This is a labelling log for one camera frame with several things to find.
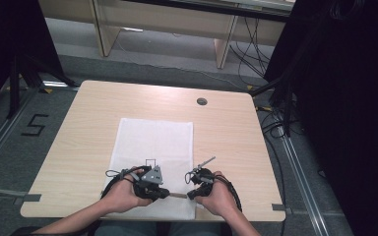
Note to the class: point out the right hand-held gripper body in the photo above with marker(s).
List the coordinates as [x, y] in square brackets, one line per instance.
[203, 178]

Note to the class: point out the white cloth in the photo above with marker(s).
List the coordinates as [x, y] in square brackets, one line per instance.
[154, 141]

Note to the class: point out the black metal stand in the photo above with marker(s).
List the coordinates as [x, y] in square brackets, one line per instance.
[287, 108]
[14, 88]

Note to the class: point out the yellow floor tape mark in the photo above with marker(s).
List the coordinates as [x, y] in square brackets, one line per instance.
[250, 87]
[267, 108]

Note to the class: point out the person's right hand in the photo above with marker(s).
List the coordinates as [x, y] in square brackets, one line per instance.
[220, 200]

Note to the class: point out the grey floor rail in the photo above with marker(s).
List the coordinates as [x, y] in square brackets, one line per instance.
[303, 183]
[10, 195]
[3, 131]

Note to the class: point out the black curtain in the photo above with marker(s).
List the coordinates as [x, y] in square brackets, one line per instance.
[6, 32]
[347, 114]

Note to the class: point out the person's left hand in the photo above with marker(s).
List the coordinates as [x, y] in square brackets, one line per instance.
[121, 196]

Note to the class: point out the light wooden desk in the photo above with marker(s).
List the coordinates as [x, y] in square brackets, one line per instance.
[164, 19]

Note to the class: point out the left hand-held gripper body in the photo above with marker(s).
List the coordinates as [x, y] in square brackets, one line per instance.
[152, 177]

